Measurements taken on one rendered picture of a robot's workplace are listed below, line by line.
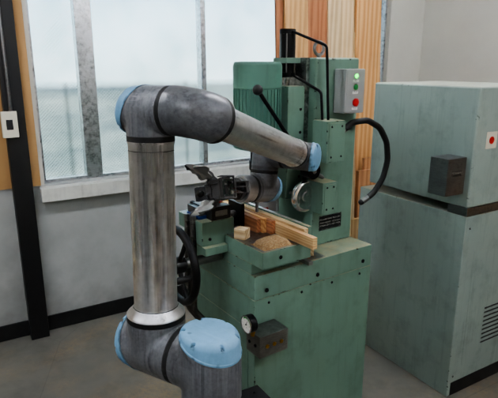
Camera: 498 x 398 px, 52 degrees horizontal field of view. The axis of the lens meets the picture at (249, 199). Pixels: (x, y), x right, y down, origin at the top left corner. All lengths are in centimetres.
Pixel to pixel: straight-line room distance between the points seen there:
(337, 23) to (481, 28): 103
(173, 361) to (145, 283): 20
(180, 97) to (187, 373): 64
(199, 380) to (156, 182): 47
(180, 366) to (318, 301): 84
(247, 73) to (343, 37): 197
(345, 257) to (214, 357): 93
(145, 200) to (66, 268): 196
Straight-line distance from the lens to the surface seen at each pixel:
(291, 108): 189
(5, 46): 283
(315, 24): 355
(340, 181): 205
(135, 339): 135
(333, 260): 197
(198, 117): 114
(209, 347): 123
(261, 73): 179
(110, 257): 320
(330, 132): 186
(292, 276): 185
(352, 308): 214
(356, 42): 373
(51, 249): 310
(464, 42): 413
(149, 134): 120
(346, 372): 228
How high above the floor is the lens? 150
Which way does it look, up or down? 15 degrees down
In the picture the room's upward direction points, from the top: straight up
